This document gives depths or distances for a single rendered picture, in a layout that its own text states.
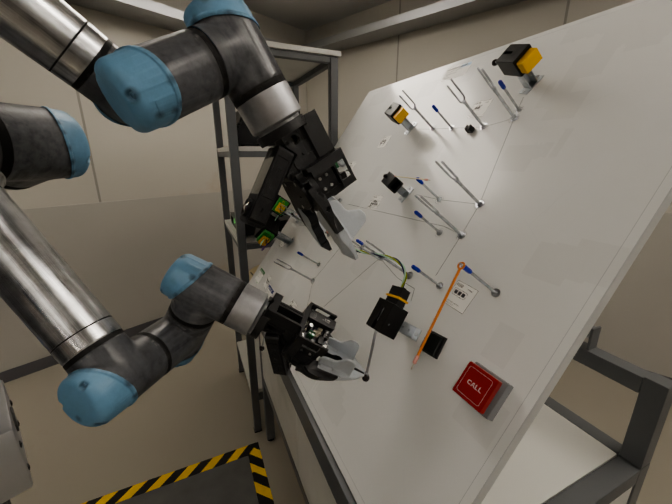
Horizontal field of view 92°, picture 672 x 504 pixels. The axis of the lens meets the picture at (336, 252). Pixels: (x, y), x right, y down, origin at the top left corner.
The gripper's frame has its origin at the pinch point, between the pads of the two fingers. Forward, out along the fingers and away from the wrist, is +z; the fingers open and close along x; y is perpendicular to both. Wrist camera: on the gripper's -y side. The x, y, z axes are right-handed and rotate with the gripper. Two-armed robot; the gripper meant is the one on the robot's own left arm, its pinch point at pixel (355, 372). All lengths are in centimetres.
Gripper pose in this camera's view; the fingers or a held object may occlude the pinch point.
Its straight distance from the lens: 61.7
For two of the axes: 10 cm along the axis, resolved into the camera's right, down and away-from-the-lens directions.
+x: 2.1, -6.1, 7.6
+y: 4.8, -6.2, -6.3
